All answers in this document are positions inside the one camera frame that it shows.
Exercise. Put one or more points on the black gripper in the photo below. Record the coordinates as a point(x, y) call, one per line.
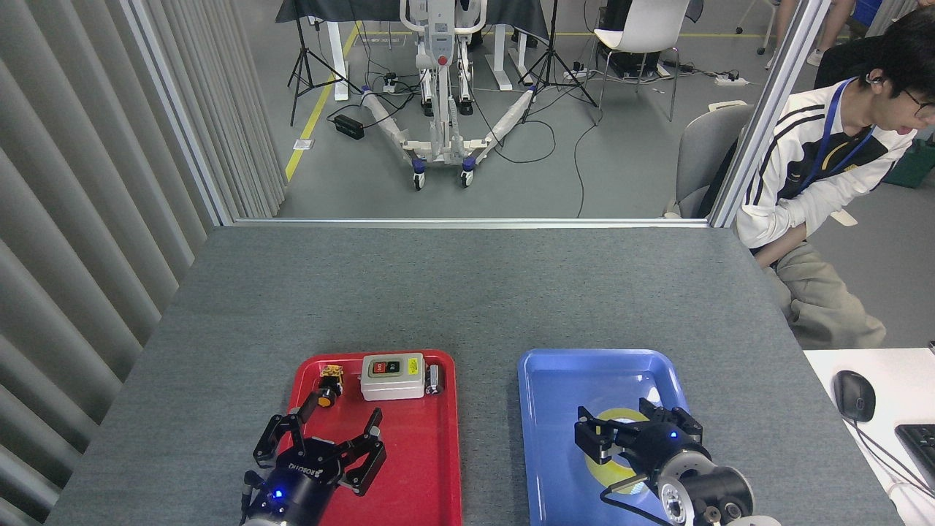
point(299, 482)
point(661, 449)

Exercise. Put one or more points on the yellow tape roll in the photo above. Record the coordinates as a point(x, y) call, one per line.
point(605, 476)

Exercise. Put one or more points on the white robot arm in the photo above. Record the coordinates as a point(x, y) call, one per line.
point(266, 522)

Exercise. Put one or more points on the black yellow push button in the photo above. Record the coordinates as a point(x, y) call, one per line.
point(329, 387)

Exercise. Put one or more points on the blue plastic tray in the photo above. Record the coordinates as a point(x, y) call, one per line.
point(555, 409)

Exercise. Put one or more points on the red plastic tray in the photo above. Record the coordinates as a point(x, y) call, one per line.
point(424, 453)

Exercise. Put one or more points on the black computer mouse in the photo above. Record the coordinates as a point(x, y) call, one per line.
point(855, 394)

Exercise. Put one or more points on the white desk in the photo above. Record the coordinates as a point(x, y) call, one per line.
point(898, 387)

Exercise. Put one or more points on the grey chair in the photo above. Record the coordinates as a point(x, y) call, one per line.
point(705, 161)

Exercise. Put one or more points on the black keyboard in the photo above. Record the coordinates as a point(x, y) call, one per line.
point(920, 449)

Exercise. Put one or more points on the person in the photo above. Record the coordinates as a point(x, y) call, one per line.
point(836, 25)
point(803, 168)

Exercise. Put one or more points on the black power adapter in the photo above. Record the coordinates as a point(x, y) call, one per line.
point(349, 126)

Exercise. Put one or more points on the white power strip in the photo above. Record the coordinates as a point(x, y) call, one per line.
point(730, 80)

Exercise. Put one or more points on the white stand on wheels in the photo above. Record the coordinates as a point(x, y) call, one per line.
point(440, 95)

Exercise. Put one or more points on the green bin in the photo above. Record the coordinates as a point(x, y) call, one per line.
point(917, 168)

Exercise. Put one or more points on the black tripod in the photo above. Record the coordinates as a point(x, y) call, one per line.
point(302, 58)
point(551, 51)

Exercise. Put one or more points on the white chair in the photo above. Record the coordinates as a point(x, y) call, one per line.
point(646, 33)

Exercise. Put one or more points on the black office chair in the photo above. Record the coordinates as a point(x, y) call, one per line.
point(840, 62)

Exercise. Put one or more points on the white two-button switch box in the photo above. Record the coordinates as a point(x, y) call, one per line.
point(393, 386)

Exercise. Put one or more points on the small silver switch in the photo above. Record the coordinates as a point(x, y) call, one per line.
point(434, 380)

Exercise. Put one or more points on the silver rail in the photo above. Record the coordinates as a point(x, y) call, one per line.
point(467, 222)

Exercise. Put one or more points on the silver post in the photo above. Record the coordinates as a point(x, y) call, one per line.
point(767, 109)

